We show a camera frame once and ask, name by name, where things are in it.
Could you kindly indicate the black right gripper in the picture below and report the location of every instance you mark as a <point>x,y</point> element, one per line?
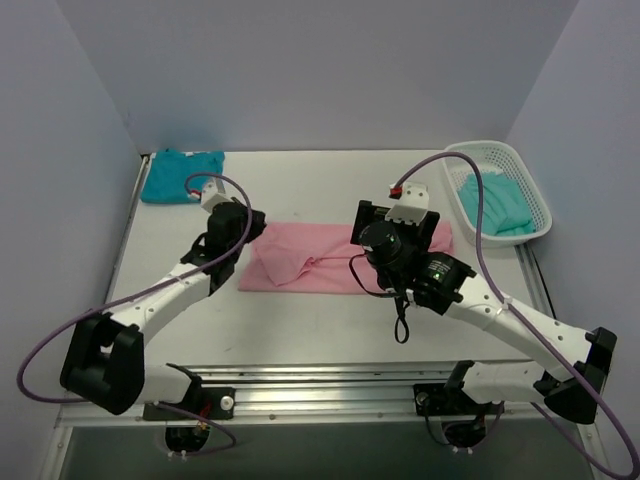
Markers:
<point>362,220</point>

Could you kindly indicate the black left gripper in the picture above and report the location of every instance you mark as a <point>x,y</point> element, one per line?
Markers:
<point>248,223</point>

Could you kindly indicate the pink t-shirt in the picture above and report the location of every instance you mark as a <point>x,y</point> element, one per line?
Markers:
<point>307,258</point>

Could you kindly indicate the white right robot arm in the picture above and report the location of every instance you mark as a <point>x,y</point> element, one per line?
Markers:
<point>564,365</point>

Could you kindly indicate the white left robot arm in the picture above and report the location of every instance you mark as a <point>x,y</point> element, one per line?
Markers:
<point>106,363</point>

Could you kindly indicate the teal folded t-shirt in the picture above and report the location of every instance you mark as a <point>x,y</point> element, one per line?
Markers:
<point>165,182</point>

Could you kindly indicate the mint green t-shirt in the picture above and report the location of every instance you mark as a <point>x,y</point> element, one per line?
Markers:
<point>505,210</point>

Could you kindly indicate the white perforated plastic basket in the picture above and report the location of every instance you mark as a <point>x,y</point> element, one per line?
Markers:
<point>494,157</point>

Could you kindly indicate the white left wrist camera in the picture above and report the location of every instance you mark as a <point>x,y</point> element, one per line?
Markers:
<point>210,195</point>

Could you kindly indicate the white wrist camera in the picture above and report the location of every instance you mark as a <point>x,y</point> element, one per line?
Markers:
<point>411,204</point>
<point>210,195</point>

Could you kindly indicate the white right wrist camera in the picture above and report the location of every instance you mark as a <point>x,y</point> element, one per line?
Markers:
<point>411,204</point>

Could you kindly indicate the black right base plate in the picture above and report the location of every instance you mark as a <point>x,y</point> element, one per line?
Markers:
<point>433,399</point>

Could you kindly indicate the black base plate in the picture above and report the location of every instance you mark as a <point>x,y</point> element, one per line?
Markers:
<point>214,403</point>
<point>433,399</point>

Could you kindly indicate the aluminium rail frame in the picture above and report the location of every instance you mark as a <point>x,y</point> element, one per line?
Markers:
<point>324,394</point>

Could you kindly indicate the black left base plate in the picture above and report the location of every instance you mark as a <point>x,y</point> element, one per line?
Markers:
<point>214,403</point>

